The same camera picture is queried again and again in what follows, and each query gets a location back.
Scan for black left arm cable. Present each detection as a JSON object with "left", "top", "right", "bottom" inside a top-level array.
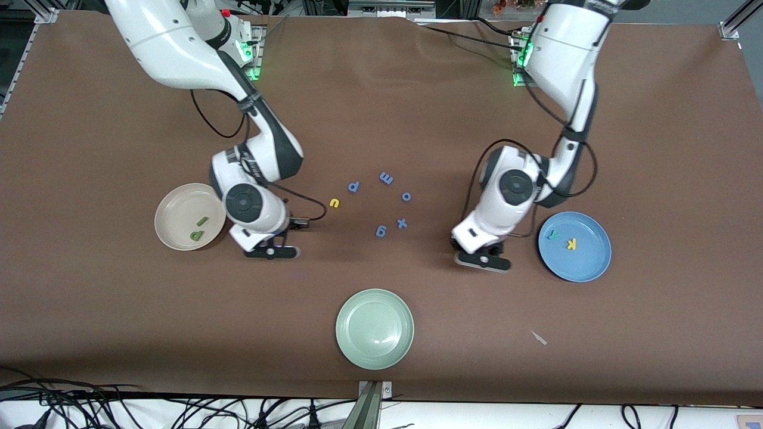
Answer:
[{"left": 462, "top": 77, "right": 598, "bottom": 239}]

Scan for beige brown plate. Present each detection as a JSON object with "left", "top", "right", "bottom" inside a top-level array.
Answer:
[{"left": 154, "top": 183, "right": 228, "bottom": 251}]

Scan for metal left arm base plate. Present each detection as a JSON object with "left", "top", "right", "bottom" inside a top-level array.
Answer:
[{"left": 510, "top": 30, "right": 540, "bottom": 88}]

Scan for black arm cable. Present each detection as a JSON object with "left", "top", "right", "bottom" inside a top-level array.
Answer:
[
  {"left": 191, "top": 89, "right": 328, "bottom": 224},
  {"left": 462, "top": 77, "right": 598, "bottom": 239}
]

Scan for orange artificial flowers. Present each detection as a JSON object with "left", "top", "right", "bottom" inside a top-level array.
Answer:
[{"left": 492, "top": 0, "right": 540, "bottom": 15}]

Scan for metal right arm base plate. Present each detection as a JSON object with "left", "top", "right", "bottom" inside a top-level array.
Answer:
[{"left": 235, "top": 25, "right": 266, "bottom": 81}]

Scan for blue plate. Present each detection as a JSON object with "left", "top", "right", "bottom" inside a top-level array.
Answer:
[{"left": 538, "top": 212, "right": 612, "bottom": 283}]

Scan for grey metal box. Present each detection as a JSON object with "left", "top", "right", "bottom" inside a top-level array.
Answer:
[{"left": 348, "top": 0, "right": 437, "bottom": 18}]

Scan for aluminium profile bar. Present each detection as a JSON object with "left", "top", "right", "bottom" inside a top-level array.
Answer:
[{"left": 343, "top": 381, "right": 382, "bottom": 429}]

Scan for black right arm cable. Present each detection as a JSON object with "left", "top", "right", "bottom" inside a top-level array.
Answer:
[{"left": 191, "top": 89, "right": 328, "bottom": 224}]

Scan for aluminium frame profile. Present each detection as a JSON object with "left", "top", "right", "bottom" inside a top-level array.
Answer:
[
  {"left": 718, "top": 0, "right": 763, "bottom": 40},
  {"left": 0, "top": 8, "right": 60, "bottom": 120}
]

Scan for brown table cover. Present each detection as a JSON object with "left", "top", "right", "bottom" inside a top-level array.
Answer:
[{"left": 0, "top": 11, "right": 763, "bottom": 407}]

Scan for pale green plate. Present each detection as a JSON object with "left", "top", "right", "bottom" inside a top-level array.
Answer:
[{"left": 335, "top": 288, "right": 415, "bottom": 371}]

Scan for black base power cable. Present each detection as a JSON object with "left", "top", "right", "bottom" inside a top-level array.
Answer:
[{"left": 417, "top": 24, "right": 525, "bottom": 54}]

